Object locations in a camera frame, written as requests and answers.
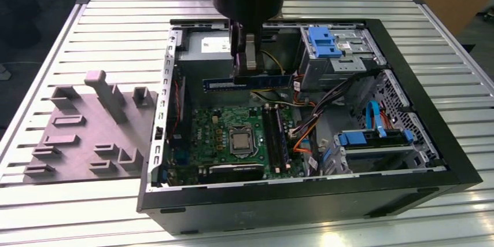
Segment blue plastic drive latch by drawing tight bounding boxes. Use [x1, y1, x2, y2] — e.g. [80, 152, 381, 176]
[309, 27, 343, 58]

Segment grey parts rack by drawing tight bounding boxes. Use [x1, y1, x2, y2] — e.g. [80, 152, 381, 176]
[23, 70, 159, 185]

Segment metal drive cage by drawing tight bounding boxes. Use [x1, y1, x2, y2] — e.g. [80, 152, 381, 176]
[301, 25, 387, 91]

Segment red black twisted wire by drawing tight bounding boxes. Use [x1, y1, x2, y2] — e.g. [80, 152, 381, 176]
[172, 80, 183, 135]

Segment green motherboard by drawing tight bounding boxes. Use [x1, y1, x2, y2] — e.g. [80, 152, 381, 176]
[166, 105, 306, 186]

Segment silver CPU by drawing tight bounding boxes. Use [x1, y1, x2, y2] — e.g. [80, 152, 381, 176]
[230, 131, 254, 152]

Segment black open PC case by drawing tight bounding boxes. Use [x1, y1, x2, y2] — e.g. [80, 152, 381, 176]
[135, 17, 488, 235]

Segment yellow wire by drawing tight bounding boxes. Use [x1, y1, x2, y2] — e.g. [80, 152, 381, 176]
[250, 50, 287, 98]

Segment blue flat data cable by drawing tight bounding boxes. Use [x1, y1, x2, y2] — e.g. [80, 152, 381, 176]
[365, 101, 389, 138]

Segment black RAM slot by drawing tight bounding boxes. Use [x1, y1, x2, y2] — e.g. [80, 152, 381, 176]
[262, 105, 282, 173]

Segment blue disk carrier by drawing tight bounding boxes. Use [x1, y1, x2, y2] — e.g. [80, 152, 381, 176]
[334, 128, 418, 155]

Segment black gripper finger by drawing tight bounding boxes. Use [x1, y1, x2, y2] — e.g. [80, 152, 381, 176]
[230, 21, 267, 85]

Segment black cable bundle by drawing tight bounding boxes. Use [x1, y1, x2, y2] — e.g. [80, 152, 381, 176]
[289, 73, 382, 141]

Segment black graphics card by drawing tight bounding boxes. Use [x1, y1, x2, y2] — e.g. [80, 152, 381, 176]
[199, 163, 266, 184]

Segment orange wires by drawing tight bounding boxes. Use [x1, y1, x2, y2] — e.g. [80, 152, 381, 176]
[293, 119, 322, 154]

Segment grey power supply unit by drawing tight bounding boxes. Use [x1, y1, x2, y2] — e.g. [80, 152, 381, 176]
[175, 31, 255, 106]

